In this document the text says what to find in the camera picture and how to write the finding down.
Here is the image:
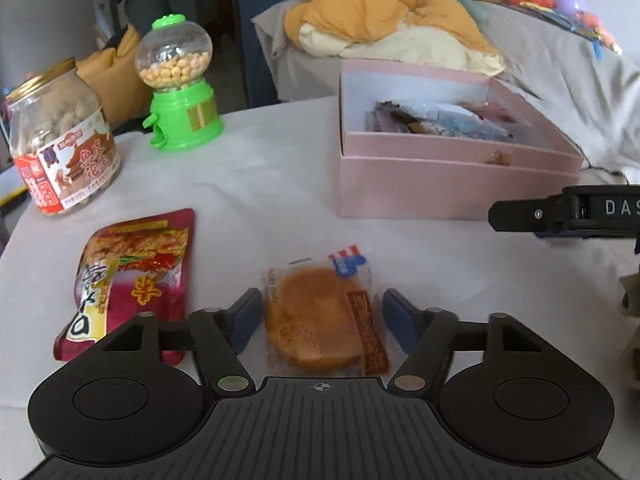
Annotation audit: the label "orange and cream jacket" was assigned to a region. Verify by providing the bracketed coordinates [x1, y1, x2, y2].
[284, 0, 506, 78]

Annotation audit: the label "snack packets inside box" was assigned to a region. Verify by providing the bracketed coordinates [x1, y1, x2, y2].
[434, 105, 507, 139]

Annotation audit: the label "red noodle picture snack packet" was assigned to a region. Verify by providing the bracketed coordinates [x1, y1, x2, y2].
[54, 208, 196, 365]

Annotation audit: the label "green gumball machine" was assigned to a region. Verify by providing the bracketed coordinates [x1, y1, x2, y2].
[135, 15, 225, 152]

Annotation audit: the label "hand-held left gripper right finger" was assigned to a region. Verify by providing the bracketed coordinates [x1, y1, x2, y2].
[382, 288, 568, 400]

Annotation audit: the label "dark blue cabinet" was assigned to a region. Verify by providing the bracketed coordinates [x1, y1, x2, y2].
[235, 0, 321, 109]

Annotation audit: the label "pink cardboard box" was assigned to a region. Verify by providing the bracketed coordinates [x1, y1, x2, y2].
[337, 58, 585, 221]

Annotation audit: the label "colourful toy packet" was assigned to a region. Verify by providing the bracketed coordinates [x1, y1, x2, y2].
[520, 2, 624, 57]

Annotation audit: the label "grey sofa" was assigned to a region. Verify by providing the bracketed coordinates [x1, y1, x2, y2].
[250, 0, 640, 196]

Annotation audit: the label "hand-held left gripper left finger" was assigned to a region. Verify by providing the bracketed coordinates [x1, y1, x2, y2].
[75, 288, 264, 400]

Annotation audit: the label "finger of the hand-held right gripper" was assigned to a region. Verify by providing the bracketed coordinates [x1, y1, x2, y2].
[488, 194, 603, 242]

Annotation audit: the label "dark brown snack packet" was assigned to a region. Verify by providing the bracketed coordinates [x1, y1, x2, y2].
[366, 100, 437, 134]

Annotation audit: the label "plastic peanut jar red label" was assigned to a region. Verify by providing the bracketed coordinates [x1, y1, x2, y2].
[2, 57, 123, 217]

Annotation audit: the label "round orange cake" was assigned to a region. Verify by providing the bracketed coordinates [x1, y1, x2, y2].
[262, 245, 391, 377]

